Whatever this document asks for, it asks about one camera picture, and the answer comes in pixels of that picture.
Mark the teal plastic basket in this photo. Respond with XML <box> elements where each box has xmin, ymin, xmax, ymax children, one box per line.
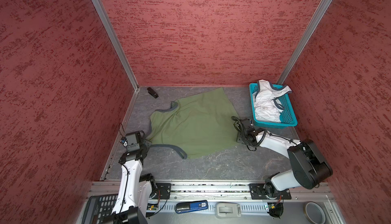
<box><xmin>249</xmin><ymin>83</ymin><xmax>297</xmax><ymax>129</ymax></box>

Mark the olive green tank top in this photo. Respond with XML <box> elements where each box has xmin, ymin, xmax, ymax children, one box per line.
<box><xmin>147</xmin><ymin>88</ymin><xmax>238</xmax><ymax>159</ymax></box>

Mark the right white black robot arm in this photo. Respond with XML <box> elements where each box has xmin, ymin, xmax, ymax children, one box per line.
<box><xmin>231</xmin><ymin>116</ymin><xmax>333</xmax><ymax>199</ymax></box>

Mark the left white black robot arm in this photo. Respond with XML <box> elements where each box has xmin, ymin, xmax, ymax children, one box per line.
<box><xmin>102</xmin><ymin>131</ymin><xmax>157</xmax><ymax>224</ymax></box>

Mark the white grey-trimmed tank top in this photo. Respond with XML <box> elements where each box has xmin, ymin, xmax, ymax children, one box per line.
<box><xmin>253</xmin><ymin>79</ymin><xmax>292</xmax><ymax>123</ymax></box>

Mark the small black stapler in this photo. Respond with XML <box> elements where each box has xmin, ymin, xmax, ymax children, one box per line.
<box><xmin>147</xmin><ymin>87</ymin><xmax>159</xmax><ymax>99</ymax></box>

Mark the left small circuit board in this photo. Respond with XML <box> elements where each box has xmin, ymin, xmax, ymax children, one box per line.
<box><xmin>147</xmin><ymin>203</ymin><xmax>159</xmax><ymax>212</ymax></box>

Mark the small circuit board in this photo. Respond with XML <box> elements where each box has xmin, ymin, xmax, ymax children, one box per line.
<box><xmin>147</xmin><ymin>203</ymin><xmax>159</xmax><ymax>212</ymax></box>
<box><xmin>267</xmin><ymin>203</ymin><xmax>276</xmax><ymax>211</ymax></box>

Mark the black calculator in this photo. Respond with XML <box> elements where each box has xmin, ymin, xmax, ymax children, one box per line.
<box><xmin>81</xmin><ymin>194</ymin><xmax>118</xmax><ymax>224</ymax></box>

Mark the blue black utility knife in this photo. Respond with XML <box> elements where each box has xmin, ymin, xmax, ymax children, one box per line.
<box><xmin>175</xmin><ymin>200</ymin><xmax>209</xmax><ymax>214</ymax></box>

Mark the right small circuit board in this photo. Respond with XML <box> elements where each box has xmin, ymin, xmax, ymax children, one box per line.
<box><xmin>267</xmin><ymin>203</ymin><xmax>276</xmax><ymax>211</ymax></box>

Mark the grey tape dispenser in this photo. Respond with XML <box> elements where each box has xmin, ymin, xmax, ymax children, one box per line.
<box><xmin>215</xmin><ymin>202</ymin><xmax>242</xmax><ymax>219</ymax></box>

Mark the grey tape roll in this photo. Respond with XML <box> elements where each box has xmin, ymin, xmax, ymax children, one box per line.
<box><xmin>303</xmin><ymin>202</ymin><xmax>326</xmax><ymax>224</ymax></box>

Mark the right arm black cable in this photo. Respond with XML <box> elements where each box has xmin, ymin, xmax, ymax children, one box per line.
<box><xmin>231</xmin><ymin>116</ymin><xmax>269</xmax><ymax>152</ymax></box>

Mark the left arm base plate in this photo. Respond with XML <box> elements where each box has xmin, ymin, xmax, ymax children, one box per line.
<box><xmin>151</xmin><ymin>183</ymin><xmax>172</xmax><ymax>200</ymax></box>

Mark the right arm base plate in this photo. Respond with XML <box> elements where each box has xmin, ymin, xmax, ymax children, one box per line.
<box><xmin>249</xmin><ymin>183</ymin><xmax>292</xmax><ymax>201</ymax></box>

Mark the aluminium front rail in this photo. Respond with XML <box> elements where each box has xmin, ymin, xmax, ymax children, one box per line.
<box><xmin>87</xmin><ymin>180</ymin><xmax>335</xmax><ymax>202</ymax></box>

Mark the right aluminium corner post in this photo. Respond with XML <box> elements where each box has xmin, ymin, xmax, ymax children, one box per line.
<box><xmin>277</xmin><ymin>0</ymin><xmax>333</xmax><ymax>85</ymax></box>

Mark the aluminium corner post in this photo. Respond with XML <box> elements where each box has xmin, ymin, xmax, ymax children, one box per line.
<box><xmin>91</xmin><ymin>0</ymin><xmax>139</xmax><ymax>92</ymax></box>
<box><xmin>277</xmin><ymin>0</ymin><xmax>333</xmax><ymax>85</ymax></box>

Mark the left aluminium corner post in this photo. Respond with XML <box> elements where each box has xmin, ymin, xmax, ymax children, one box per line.
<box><xmin>91</xmin><ymin>0</ymin><xmax>139</xmax><ymax>92</ymax></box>

